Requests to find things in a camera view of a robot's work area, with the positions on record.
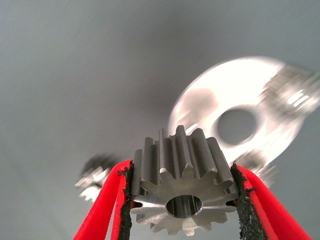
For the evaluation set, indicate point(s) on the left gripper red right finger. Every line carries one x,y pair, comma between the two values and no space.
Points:
265,215

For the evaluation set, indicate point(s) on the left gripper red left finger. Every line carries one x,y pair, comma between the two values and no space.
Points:
100,205

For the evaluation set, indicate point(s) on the small steel gear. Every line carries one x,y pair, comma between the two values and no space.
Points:
265,172
292,97
92,175

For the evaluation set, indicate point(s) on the tall large steel gear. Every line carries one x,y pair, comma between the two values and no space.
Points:
160,192

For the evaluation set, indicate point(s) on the round metal plate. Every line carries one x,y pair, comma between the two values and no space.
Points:
200,100

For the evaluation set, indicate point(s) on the dark grey table cloth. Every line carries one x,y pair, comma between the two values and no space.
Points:
75,62

